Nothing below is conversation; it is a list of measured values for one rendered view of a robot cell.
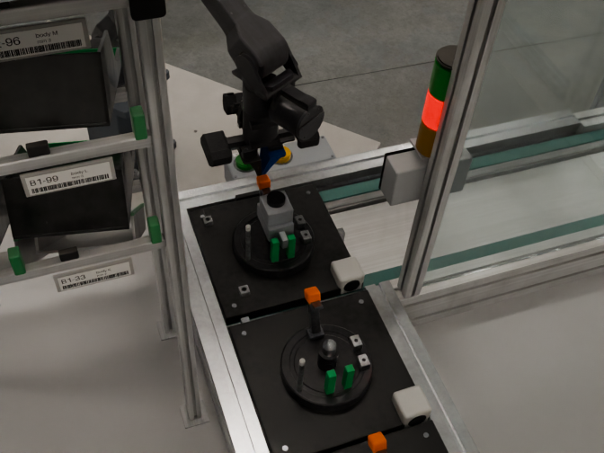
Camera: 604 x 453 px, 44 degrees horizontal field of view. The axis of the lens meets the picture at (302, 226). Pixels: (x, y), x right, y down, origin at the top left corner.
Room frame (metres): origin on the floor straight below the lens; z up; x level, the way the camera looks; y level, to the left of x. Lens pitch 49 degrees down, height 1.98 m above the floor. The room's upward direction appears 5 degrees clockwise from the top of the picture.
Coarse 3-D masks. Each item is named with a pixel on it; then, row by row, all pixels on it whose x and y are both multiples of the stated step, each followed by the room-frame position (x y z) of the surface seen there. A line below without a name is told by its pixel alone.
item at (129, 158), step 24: (48, 168) 0.73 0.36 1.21; (120, 168) 0.59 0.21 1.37; (24, 192) 0.55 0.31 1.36; (72, 192) 0.56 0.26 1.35; (96, 192) 0.57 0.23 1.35; (120, 192) 0.57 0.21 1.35; (24, 216) 0.54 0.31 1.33; (48, 216) 0.55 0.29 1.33; (72, 216) 0.55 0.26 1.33; (96, 216) 0.56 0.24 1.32; (120, 216) 0.56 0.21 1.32
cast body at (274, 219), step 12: (276, 192) 0.83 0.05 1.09; (264, 204) 0.81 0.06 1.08; (276, 204) 0.81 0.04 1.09; (288, 204) 0.82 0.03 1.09; (264, 216) 0.80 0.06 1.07; (276, 216) 0.79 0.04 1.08; (288, 216) 0.80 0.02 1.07; (264, 228) 0.80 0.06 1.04; (276, 228) 0.79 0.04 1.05; (288, 228) 0.80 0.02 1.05; (288, 240) 0.77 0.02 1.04
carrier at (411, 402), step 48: (240, 336) 0.63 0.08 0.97; (288, 336) 0.64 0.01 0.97; (336, 336) 0.64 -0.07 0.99; (384, 336) 0.65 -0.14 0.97; (288, 384) 0.55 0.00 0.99; (336, 384) 0.55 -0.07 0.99; (384, 384) 0.57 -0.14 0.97; (288, 432) 0.48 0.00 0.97; (336, 432) 0.49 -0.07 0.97; (384, 432) 0.49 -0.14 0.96
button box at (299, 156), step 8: (320, 136) 1.12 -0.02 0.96; (288, 144) 1.09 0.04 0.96; (296, 144) 1.09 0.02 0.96; (320, 144) 1.10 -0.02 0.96; (328, 144) 1.10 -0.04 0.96; (296, 152) 1.07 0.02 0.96; (304, 152) 1.07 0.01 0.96; (312, 152) 1.07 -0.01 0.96; (320, 152) 1.07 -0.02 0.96; (328, 152) 1.07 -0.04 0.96; (232, 160) 1.03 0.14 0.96; (296, 160) 1.04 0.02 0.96; (304, 160) 1.05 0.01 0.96; (312, 160) 1.05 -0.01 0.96; (320, 160) 1.05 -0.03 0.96; (224, 168) 1.04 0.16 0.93; (232, 168) 1.01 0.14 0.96; (272, 168) 1.02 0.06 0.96; (280, 168) 1.02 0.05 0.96; (232, 176) 0.99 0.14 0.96; (240, 176) 0.99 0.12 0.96; (248, 176) 0.99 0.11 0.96
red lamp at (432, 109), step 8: (432, 96) 0.77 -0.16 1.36; (424, 104) 0.79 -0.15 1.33; (432, 104) 0.77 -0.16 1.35; (440, 104) 0.76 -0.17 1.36; (424, 112) 0.78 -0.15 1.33; (432, 112) 0.77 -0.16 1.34; (440, 112) 0.76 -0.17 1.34; (424, 120) 0.78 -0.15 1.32; (432, 120) 0.77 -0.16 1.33; (432, 128) 0.77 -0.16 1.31
